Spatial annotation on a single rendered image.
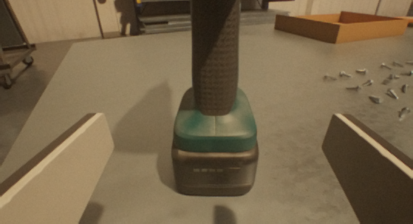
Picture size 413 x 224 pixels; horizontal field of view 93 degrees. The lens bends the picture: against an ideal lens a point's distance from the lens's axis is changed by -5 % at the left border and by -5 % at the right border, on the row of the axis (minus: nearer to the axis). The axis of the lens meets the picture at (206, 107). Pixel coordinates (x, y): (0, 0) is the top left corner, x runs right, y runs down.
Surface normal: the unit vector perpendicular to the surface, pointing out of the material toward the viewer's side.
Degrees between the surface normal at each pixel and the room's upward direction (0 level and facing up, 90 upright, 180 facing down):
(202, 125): 28
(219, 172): 90
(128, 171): 0
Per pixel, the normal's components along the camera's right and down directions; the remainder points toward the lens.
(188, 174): -0.07, 0.51
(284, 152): -0.01, -0.86
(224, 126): 0.01, -0.51
